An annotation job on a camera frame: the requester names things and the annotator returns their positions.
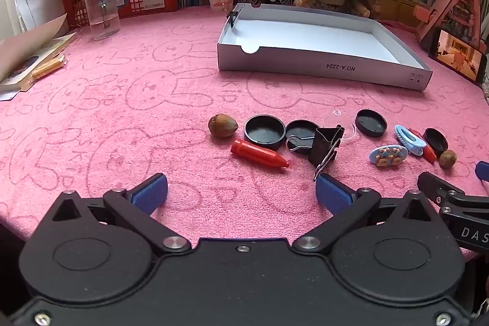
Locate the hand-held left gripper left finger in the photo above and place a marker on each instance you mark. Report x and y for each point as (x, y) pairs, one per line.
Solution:
(151, 192)

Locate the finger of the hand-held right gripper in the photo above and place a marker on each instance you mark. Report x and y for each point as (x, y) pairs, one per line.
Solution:
(431, 182)
(483, 171)

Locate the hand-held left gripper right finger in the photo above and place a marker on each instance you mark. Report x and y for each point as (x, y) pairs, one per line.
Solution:
(332, 192)

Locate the small brown nut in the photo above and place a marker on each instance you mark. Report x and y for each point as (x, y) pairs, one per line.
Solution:
(447, 159)

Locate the red hair clip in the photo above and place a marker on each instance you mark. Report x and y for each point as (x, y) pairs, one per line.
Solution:
(429, 154)

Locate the small black lid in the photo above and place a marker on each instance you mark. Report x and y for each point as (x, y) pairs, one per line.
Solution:
(435, 140)

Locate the large black binder clip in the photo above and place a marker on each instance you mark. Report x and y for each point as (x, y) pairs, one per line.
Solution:
(323, 146)

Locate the blue hair clip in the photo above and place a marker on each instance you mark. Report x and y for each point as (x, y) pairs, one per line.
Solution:
(407, 137)

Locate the bear-decorated hair clip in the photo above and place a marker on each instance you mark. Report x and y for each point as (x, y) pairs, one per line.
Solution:
(386, 156)

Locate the clear plastic lid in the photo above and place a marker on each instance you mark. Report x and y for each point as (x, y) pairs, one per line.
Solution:
(349, 131)

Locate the shallow black round lid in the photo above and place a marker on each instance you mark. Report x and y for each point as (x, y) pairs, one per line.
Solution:
(301, 127)

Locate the black oval lid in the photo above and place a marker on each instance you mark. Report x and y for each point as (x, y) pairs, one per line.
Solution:
(368, 123)

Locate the deep black round lid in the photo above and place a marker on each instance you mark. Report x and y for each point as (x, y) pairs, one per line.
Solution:
(263, 133)

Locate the brown walnut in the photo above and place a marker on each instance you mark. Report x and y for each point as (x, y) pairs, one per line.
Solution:
(222, 125)

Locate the white cardboard box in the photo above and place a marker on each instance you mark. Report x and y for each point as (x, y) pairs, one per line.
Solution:
(305, 35)

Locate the small black binder clip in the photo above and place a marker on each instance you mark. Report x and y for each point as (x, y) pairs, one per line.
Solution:
(232, 18)

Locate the pink bunny-print blanket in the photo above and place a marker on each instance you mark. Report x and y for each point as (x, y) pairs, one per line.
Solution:
(152, 100)

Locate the black smartphone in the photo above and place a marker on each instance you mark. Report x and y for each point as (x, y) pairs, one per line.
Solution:
(458, 55)

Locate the snack stick packet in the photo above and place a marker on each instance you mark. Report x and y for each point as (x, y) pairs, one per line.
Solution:
(46, 70)

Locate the pink house-shaped toy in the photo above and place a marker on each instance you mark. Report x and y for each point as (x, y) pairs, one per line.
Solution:
(458, 5)

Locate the wooden shelf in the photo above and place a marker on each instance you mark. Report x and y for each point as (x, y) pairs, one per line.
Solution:
(401, 11)

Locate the clear glass mug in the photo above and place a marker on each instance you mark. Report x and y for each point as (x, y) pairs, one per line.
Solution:
(101, 16)

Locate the open paperback book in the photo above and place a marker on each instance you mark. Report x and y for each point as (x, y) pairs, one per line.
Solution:
(23, 55)

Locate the white paper sheets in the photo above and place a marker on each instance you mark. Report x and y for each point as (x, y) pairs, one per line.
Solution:
(38, 1)

